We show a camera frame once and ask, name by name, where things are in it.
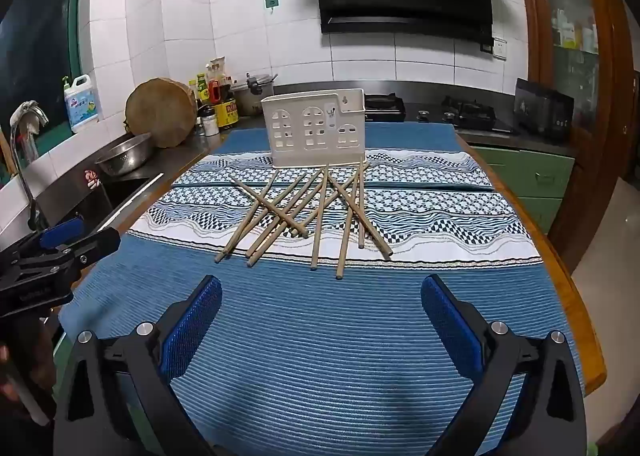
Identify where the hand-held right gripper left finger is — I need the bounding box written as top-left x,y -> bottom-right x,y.
52,275 -> 223,456

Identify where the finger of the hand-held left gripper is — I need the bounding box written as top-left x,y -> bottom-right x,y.
0,217 -> 86,264
45,227 -> 122,281

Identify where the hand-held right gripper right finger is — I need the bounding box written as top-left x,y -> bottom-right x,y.
420,274 -> 588,456

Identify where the group of wooden chopsticks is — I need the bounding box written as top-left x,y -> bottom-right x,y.
214,162 -> 393,281

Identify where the white plastic chopstick holder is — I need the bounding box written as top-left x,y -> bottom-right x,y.
261,88 -> 367,169

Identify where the person's left hand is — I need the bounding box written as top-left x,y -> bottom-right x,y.
0,343 -> 22,403

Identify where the steel kitchen faucet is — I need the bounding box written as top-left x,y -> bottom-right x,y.
9,100 -> 51,231

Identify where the steel kitchen sink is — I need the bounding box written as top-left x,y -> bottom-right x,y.
45,171 -> 166,237

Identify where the steel colander bowl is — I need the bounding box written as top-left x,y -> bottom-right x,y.
95,133 -> 153,177

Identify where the blue patterned tablecloth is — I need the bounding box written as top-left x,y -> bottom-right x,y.
60,122 -> 583,456

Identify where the white detergent bottle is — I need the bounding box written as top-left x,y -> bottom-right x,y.
62,74 -> 101,134

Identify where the round wooden cutting board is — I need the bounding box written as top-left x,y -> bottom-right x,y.
124,78 -> 199,149

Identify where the green base cabinet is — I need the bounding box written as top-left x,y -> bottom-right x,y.
470,146 -> 576,234

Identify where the yellow label jar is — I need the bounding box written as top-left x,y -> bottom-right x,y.
215,98 -> 238,129

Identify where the steel pressure cooker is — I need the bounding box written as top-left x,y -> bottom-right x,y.
232,73 -> 278,117

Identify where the black gas stove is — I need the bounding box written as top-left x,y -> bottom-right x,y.
364,93 -> 521,135

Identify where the black countertop appliance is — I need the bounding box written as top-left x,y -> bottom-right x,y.
514,78 -> 576,141

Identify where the dark window green frame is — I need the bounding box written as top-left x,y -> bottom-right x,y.
0,0 -> 93,149

